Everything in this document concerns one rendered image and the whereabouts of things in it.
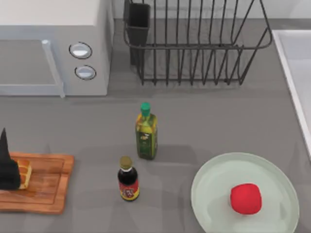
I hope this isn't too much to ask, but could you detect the green olive oil bottle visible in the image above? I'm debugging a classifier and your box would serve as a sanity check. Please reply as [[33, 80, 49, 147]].
[[135, 102, 158, 161]]

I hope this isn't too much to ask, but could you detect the dark soy sauce bottle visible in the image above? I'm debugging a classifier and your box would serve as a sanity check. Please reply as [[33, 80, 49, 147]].
[[118, 156, 140, 202]]

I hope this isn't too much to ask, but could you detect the microwave knob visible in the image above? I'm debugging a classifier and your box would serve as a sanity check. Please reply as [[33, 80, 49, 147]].
[[69, 41, 93, 60], [74, 65, 97, 80]]

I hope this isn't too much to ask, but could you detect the pale green plate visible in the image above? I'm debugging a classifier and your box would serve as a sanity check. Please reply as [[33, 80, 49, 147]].
[[190, 152, 300, 233]]

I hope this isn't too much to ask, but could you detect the black cutlery holder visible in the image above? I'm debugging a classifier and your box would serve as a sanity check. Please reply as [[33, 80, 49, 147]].
[[123, 0, 151, 47]]

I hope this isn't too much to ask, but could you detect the pale microwave oven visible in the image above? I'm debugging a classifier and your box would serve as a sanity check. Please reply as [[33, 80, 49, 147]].
[[0, 0, 114, 99]]

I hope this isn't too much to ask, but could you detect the red apple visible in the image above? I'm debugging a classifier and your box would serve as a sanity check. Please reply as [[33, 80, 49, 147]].
[[230, 183, 263, 216]]

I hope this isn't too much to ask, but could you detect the wooden cutting board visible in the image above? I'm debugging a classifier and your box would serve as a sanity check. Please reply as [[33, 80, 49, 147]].
[[0, 152, 75, 215]]

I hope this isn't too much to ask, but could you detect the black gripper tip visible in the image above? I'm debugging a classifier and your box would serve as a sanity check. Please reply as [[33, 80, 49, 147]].
[[0, 128, 22, 190]]

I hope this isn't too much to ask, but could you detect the black wire dish rack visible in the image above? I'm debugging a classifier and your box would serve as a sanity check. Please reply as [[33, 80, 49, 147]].
[[123, 0, 273, 86]]

